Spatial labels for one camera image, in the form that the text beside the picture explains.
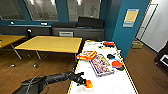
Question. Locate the yellow legged game table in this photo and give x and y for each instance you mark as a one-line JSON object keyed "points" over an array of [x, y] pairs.
{"points": [[103, 81]]}

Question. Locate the black wheeled cart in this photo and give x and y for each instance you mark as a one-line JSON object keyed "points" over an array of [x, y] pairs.
{"points": [[162, 55]]}

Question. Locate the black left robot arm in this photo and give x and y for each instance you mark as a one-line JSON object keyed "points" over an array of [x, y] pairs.
{"points": [[43, 81]]}

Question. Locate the black round puck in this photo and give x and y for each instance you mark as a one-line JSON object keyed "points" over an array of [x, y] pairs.
{"points": [[120, 67]]}

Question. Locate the low dark sofa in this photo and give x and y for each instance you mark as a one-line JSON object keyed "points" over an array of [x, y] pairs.
{"points": [[23, 30]]}

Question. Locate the yellow wall sign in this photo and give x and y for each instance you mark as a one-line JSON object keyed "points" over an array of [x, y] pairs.
{"points": [[130, 18]]}

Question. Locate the dark grey sofa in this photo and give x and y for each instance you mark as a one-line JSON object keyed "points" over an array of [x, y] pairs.
{"points": [[83, 28]]}

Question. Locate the small orange plastic bowl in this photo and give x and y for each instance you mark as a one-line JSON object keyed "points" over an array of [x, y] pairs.
{"points": [[89, 84]]}

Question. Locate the colourful snack box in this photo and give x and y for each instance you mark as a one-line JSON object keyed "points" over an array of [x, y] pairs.
{"points": [[101, 65]]}

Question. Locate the cardboard box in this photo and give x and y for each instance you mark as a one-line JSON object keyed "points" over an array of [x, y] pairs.
{"points": [[136, 44]]}

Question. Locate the red game box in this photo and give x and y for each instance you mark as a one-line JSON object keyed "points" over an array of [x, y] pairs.
{"points": [[86, 55]]}

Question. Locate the red flat tray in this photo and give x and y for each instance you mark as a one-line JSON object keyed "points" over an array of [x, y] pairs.
{"points": [[109, 44]]}

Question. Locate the long yellow wooden table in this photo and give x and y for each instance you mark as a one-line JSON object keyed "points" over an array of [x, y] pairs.
{"points": [[50, 44]]}

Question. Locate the interior glass window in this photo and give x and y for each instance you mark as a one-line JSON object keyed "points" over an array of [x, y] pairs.
{"points": [[41, 10], [11, 10], [83, 10]]}

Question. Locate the white paper label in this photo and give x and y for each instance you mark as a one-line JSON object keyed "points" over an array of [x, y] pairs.
{"points": [[66, 34]]}

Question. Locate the short yellow wooden table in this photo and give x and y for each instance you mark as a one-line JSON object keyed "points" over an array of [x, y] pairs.
{"points": [[10, 39]]}

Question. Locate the red air hockey paddle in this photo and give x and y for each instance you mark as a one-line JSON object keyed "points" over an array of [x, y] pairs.
{"points": [[116, 64]]}

